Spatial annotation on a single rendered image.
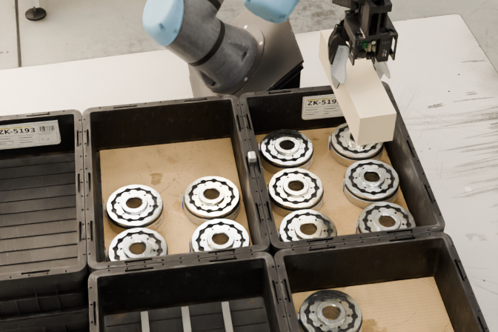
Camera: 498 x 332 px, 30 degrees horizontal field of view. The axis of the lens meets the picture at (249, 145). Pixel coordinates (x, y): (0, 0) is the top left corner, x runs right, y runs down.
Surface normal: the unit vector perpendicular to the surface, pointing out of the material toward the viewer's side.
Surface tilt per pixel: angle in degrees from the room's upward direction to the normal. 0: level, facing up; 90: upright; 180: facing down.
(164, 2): 49
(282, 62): 43
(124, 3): 0
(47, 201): 0
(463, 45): 0
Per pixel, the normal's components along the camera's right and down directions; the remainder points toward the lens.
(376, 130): 0.21, 0.67
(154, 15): -0.72, -0.33
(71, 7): 0.00, -0.73
